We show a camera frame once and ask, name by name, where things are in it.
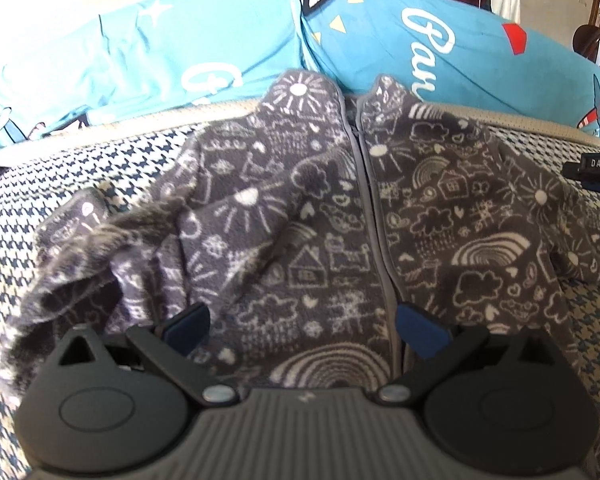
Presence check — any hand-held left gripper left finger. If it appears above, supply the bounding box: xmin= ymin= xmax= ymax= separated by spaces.
xmin=42 ymin=302 xmax=238 ymax=406

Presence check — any grey doodle print fleece jacket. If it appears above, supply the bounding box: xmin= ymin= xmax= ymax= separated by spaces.
xmin=0 ymin=71 xmax=600 ymax=408

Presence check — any dark brown chair back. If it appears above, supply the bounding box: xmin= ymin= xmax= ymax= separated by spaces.
xmin=572 ymin=24 xmax=600 ymax=68

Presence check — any blue pillow with red patch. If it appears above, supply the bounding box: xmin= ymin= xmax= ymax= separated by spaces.
xmin=290 ymin=0 xmax=600 ymax=141

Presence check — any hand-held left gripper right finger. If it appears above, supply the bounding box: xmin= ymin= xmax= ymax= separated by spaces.
xmin=377 ymin=301 xmax=563 ymax=406

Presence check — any blue pillow with white star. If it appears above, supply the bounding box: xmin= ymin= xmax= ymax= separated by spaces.
xmin=0 ymin=0 xmax=306 ymax=153

